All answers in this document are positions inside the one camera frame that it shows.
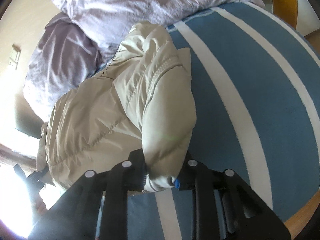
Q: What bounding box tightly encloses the white wall socket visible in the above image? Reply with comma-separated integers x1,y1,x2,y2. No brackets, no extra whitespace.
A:
9,44,22,68

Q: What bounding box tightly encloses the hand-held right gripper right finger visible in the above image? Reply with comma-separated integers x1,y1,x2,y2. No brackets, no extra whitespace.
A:
173,151,292,240

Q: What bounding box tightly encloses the lilac crinkled pillow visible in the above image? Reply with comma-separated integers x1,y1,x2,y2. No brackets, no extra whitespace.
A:
52,0,266,64
22,12,107,124

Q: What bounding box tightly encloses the blue white striped bedsheet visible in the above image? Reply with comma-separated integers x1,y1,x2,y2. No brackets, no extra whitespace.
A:
99,1,320,240

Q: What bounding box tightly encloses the white puffer jacket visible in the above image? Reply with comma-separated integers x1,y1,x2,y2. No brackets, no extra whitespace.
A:
36,21,197,194

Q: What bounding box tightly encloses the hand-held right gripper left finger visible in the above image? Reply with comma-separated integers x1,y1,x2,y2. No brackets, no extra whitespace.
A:
27,149,148,240

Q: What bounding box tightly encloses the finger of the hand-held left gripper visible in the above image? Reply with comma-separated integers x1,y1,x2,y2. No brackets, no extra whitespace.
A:
14,164,49,193

